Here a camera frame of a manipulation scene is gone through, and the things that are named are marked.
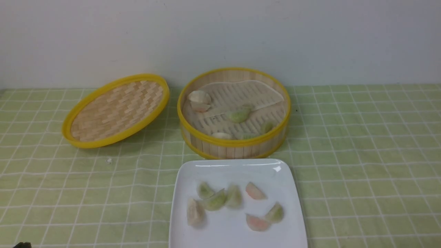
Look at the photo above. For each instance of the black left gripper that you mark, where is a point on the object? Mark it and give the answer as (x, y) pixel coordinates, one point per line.
(23, 245)

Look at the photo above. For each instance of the large green dumpling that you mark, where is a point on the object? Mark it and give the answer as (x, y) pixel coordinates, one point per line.
(239, 115)

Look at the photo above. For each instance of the beige dumpling on plate left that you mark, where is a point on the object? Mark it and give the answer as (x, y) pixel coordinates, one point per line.
(195, 213)

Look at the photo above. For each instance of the green dumpling on plate top-left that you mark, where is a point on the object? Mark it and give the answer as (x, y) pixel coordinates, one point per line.
(204, 191)

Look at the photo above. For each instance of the green dumpling on plate centre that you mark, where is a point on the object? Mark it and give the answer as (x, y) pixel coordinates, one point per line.
(215, 202)

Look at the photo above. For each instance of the white square plate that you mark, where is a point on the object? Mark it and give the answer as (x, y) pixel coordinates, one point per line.
(227, 228)

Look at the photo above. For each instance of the pale green dumpling on plate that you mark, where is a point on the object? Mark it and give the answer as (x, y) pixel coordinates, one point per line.
(234, 197)

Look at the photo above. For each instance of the pink dumpling on plate top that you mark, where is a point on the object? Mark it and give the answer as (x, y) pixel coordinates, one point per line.
(254, 192)

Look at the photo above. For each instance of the green dumpling on plate right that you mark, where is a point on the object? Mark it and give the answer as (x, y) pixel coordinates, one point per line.
(275, 214)

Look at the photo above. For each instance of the yellow rimmed woven steamer lid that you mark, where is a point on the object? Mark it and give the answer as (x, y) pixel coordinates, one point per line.
(116, 111)

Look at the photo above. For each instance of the pale pink dumpling in steamer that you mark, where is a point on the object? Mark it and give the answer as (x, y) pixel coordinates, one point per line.
(199, 107)

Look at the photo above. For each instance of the yellow rimmed bamboo steamer basket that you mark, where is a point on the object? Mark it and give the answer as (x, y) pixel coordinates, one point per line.
(213, 148)

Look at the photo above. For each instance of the green dumpling at steamer right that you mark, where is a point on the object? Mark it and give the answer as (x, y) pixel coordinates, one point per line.
(266, 127)

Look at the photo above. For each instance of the white mesh steamer liner cloth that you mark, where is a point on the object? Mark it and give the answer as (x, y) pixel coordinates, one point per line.
(268, 104)

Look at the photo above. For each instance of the green checked tablecloth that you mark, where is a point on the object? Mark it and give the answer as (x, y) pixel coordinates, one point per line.
(366, 161)

